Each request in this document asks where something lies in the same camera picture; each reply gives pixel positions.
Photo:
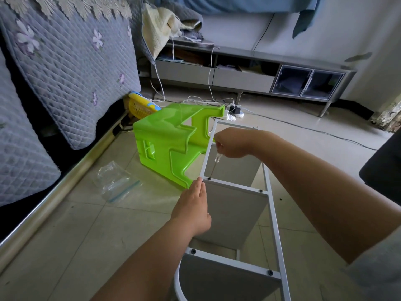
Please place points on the person's left hand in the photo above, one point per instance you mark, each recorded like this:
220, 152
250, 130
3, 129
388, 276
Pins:
193, 215

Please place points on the person's right hand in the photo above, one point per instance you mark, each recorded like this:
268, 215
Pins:
237, 143

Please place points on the white wooden board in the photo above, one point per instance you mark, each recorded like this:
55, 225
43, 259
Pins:
225, 282
235, 213
241, 169

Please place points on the clear plastic screw bag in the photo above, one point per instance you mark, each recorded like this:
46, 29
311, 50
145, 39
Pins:
118, 181

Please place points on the white metal frame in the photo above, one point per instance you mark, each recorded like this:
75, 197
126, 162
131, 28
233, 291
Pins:
275, 228

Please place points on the person's right forearm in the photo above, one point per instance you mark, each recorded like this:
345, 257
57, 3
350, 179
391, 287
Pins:
332, 197

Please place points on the person's left forearm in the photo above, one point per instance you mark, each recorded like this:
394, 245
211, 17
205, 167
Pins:
144, 266

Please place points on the person's white shirt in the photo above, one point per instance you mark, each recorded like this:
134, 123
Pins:
379, 269

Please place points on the white power strip with plugs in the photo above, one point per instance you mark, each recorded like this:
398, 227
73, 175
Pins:
235, 112

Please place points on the green plastic stool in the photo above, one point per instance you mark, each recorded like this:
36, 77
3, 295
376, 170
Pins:
166, 141

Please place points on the grey marble TV cabinet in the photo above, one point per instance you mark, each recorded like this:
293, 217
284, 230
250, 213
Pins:
250, 72

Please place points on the yellow plastic basket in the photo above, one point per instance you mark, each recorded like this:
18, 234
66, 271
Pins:
141, 104

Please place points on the blue cloth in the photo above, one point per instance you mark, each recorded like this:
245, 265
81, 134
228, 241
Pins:
238, 3

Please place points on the pile of pale cloth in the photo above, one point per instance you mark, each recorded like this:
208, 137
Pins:
160, 25

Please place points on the grey sofa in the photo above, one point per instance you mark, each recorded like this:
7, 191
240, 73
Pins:
383, 172

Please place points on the patterned beige curtain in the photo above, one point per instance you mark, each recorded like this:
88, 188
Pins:
388, 114

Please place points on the grey textured furniture cover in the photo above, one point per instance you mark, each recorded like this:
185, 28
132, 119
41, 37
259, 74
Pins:
56, 91

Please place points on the chrome metal base rail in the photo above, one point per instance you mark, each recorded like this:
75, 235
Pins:
50, 203

